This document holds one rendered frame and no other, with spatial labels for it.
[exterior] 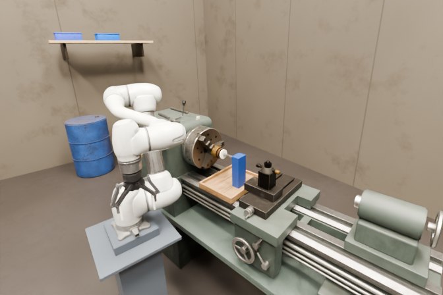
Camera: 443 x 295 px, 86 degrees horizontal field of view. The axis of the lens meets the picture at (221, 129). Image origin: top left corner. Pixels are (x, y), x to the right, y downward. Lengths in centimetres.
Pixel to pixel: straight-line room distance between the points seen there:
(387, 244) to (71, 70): 446
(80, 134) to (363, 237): 353
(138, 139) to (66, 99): 375
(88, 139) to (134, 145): 298
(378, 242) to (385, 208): 16
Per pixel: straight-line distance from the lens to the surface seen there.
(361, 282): 138
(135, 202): 144
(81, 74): 465
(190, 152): 169
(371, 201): 126
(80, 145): 399
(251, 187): 144
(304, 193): 159
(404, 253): 132
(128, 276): 166
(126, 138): 95
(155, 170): 147
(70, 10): 469
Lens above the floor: 177
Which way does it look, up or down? 18 degrees down
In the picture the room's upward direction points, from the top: 2 degrees counter-clockwise
